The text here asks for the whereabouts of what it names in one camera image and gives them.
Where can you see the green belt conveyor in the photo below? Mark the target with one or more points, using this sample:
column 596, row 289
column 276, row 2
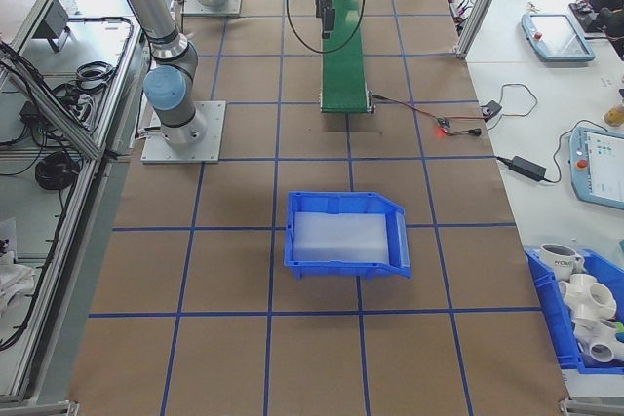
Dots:
column 343, row 80

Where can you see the small control board red LED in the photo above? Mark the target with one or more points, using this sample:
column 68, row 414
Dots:
column 443, row 124

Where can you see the white foam pad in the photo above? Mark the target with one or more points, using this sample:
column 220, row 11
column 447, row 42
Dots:
column 341, row 236

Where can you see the grey blue teach pendant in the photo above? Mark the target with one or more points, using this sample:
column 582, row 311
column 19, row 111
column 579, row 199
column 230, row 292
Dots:
column 558, row 36
column 597, row 165

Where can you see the blue plastic bin with foam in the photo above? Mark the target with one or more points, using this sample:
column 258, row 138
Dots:
column 341, row 270

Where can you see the grey metal box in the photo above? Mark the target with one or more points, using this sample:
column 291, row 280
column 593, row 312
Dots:
column 51, row 21

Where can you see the black handheld device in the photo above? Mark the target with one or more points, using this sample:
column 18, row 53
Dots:
column 604, row 21

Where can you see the yellow small object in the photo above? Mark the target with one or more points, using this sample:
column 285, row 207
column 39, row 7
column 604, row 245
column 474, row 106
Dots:
column 615, row 116

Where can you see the small black adapter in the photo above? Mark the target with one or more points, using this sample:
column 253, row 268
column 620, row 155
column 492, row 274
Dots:
column 29, row 113

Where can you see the white printed mug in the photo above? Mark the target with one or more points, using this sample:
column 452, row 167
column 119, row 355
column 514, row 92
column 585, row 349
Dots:
column 558, row 260

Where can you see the blue bin with pipe fittings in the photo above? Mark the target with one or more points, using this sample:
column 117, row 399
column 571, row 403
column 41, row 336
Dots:
column 551, row 318

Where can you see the white PVC pipe fitting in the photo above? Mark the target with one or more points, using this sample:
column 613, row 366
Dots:
column 597, row 343
column 587, row 294

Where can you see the white cloth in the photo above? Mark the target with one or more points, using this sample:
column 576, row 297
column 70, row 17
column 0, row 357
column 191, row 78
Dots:
column 12, row 279

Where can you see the aluminium profile post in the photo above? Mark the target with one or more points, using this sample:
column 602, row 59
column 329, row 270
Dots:
column 480, row 2

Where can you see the metal V-shaped frame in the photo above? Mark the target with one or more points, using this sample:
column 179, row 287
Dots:
column 85, row 140

